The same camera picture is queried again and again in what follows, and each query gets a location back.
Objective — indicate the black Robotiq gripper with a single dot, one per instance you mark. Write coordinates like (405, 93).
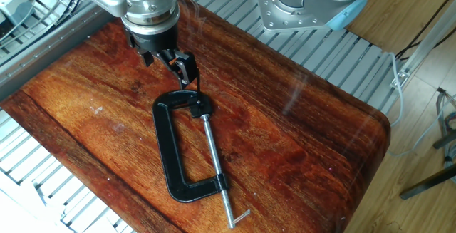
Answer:
(151, 42)

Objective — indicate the long black clock hand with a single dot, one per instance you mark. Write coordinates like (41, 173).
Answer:
(198, 88)

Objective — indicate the black clock movement box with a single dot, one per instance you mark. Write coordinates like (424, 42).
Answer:
(203, 110)

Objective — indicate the silver wrist coupling flange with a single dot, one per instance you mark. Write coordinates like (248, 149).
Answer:
(149, 8)

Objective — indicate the black C-clamp with steel screw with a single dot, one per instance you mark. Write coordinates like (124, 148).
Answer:
(167, 144)

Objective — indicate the wood pattern table mat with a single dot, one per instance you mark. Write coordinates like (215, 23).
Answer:
(285, 83)

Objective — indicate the long aluminium profile beam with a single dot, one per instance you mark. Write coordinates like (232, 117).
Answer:
(42, 53)

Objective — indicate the grey box with green button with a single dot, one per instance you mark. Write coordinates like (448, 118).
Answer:
(16, 6)

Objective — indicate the white paper sheet pile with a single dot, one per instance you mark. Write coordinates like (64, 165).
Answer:
(21, 208)

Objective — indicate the dark metal chair leg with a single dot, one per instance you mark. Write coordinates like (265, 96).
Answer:
(427, 182)
(445, 139)

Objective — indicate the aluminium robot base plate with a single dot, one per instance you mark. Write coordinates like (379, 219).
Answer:
(267, 12)

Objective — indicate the aluminium frame post with bracket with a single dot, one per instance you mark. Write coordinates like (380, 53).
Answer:
(427, 37)

